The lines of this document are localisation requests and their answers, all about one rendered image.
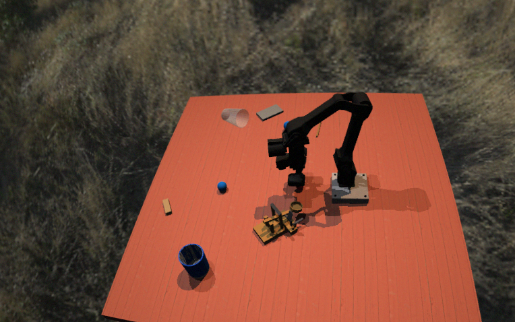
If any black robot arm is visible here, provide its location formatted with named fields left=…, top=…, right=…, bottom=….
left=268, top=92, right=373, bottom=187

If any blue mug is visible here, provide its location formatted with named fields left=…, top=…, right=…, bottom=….
left=178, top=244, right=210, bottom=279

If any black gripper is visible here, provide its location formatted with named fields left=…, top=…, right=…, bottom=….
left=288, top=147, right=307, bottom=187

